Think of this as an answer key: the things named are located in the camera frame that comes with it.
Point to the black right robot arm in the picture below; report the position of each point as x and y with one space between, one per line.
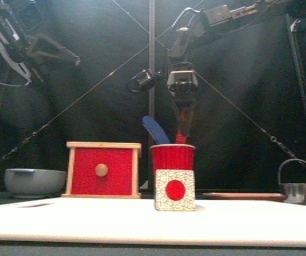
248 16

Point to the speckled white sushi roll toy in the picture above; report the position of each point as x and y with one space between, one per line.
175 190

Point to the red ribbed cup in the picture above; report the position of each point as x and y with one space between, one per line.
172 156

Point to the wooden box with red drawer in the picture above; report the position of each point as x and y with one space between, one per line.
101 169

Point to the brown wooden tray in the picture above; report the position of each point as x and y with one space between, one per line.
243 196

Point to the white plastic cutting board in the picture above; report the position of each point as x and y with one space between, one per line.
114 223

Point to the grey bowl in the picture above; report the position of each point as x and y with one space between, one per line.
33 181

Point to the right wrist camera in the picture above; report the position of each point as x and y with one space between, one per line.
142 80

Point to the vertical metal frame post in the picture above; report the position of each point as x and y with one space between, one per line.
150 50

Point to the dark side frame post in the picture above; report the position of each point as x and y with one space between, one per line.
301 83

